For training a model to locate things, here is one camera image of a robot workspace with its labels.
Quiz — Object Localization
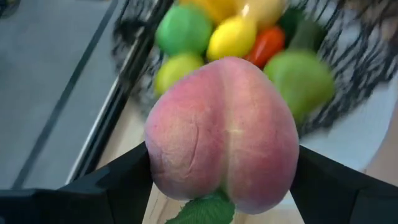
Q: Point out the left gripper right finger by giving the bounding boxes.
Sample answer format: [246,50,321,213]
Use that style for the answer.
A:
[290,145,398,224]

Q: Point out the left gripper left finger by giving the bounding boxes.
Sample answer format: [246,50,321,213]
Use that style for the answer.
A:
[0,141,154,224]

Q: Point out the large green pear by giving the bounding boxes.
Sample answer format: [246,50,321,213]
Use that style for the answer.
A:
[263,49,336,124]

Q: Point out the pink peach with green leaf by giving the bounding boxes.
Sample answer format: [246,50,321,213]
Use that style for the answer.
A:
[144,57,300,224]

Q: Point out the dark green cucumber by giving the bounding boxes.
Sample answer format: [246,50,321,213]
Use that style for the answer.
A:
[289,20,326,54]

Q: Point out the round green lime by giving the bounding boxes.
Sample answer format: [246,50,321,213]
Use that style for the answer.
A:
[155,4,214,57]

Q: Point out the yellow lemon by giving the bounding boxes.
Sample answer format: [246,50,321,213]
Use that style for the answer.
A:
[206,15,259,62]

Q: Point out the yellow-green round fruit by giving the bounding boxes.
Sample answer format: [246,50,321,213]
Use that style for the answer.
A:
[154,52,205,98]

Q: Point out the red orange pepper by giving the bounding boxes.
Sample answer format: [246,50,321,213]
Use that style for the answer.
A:
[243,26,286,70]

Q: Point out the pale yellow fruit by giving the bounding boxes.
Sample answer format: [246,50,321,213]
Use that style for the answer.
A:
[238,0,288,30]

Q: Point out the orange-yellow fruit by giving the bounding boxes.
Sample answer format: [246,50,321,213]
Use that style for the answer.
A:
[178,0,241,24]

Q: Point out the white round base plate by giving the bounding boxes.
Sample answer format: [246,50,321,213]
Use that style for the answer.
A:
[298,71,398,172]

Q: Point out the black table edge rail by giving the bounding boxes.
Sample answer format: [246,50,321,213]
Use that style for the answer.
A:
[64,0,175,187]

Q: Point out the black wire basket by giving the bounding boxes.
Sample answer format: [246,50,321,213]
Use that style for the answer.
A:
[111,0,398,138]

